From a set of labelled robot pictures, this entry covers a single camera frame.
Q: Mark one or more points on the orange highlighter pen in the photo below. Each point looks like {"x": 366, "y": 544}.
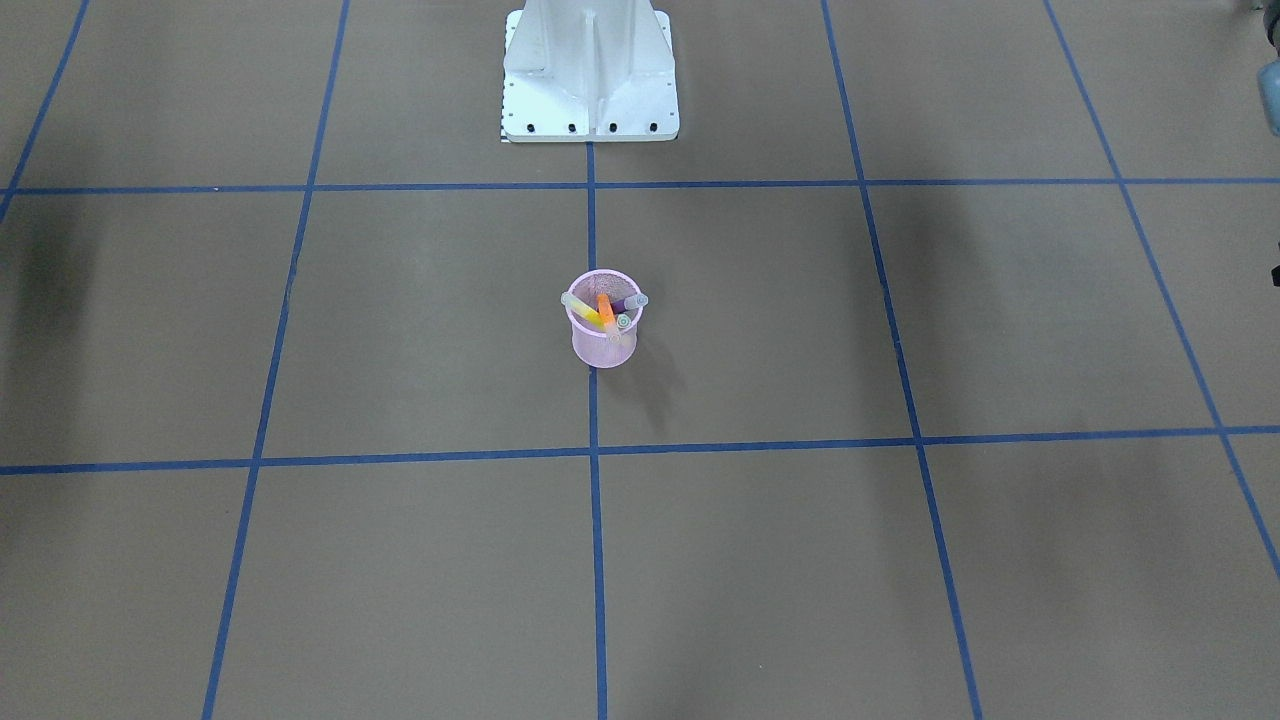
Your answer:
{"x": 605, "y": 309}

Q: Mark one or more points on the purple highlighter pen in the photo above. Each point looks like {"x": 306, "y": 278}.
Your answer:
{"x": 631, "y": 303}

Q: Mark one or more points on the yellow highlighter pen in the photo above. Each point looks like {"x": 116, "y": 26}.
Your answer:
{"x": 588, "y": 313}

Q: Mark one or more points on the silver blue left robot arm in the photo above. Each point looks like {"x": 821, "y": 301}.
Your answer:
{"x": 1268, "y": 83}

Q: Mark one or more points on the pink mesh pen holder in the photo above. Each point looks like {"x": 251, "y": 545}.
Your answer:
{"x": 590, "y": 345}

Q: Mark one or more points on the white pedestal column base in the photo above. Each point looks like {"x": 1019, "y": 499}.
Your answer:
{"x": 589, "y": 72}

